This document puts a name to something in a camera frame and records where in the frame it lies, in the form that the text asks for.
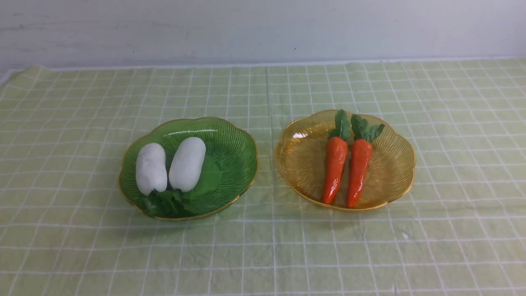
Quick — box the orange carrot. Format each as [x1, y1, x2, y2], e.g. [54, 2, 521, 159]
[321, 109, 351, 205]
[347, 114, 385, 208]

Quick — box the green checked tablecloth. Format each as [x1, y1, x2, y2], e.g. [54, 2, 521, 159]
[0, 59, 525, 296]

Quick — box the white radish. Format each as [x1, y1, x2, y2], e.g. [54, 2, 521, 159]
[136, 143, 168, 196]
[168, 137, 206, 193]

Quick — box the green ribbed plastic plate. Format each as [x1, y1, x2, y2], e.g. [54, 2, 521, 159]
[118, 117, 258, 221]

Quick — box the amber ribbed plastic plate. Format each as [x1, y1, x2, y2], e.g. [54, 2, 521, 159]
[274, 109, 416, 213]

